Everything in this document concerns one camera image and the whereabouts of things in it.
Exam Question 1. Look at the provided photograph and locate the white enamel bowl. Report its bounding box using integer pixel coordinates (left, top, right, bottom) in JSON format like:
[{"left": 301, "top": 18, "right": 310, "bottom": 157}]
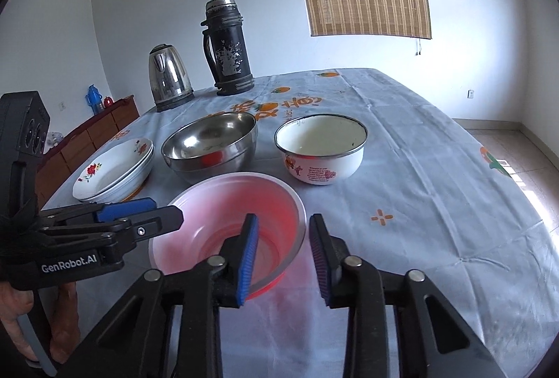
[{"left": 274, "top": 113, "right": 368, "bottom": 186}]

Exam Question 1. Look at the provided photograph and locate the red plastic bowl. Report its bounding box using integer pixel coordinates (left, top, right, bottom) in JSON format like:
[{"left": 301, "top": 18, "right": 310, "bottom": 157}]
[{"left": 149, "top": 172, "right": 307, "bottom": 298}]

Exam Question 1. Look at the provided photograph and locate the person's left hand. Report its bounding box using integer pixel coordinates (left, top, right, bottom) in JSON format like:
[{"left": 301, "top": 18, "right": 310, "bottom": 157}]
[{"left": 0, "top": 279, "right": 82, "bottom": 365}]

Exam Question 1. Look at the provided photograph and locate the stainless electric kettle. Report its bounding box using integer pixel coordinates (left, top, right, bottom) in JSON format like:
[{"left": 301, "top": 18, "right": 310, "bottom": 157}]
[{"left": 149, "top": 44, "right": 194, "bottom": 112}]

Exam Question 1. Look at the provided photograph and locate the crumpled plastic bag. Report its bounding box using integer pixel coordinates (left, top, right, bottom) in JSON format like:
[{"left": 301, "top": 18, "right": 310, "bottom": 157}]
[{"left": 46, "top": 131, "right": 64, "bottom": 147}]

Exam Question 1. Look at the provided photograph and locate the red flower white plate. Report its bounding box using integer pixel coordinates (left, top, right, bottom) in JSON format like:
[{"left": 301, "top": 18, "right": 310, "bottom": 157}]
[{"left": 72, "top": 138, "right": 153, "bottom": 201}]

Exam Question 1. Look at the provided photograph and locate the pink floral rim plate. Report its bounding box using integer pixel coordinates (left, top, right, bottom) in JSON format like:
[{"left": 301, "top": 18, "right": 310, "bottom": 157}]
[{"left": 85, "top": 150, "right": 154, "bottom": 203}]

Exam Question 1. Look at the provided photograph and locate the stainless steel bowl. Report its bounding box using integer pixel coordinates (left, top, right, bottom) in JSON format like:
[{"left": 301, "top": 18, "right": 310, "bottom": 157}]
[{"left": 161, "top": 112, "right": 258, "bottom": 184}]

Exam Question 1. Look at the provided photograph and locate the black thermos flask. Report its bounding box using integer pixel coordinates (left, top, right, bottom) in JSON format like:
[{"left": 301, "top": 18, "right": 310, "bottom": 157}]
[{"left": 201, "top": 0, "right": 254, "bottom": 96}]

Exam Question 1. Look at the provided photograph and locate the brown wooden sideboard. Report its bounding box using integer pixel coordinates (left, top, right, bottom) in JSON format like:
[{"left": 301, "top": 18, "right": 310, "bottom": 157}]
[{"left": 35, "top": 95, "right": 139, "bottom": 209}]

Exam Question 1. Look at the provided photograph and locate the light blue printed tablecloth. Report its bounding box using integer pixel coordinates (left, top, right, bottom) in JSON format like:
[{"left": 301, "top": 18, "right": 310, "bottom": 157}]
[{"left": 41, "top": 67, "right": 559, "bottom": 378}]

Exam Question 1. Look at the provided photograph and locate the blue thermos jug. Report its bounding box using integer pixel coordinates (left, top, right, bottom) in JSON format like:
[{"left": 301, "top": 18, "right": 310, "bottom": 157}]
[{"left": 85, "top": 85, "right": 104, "bottom": 115}]

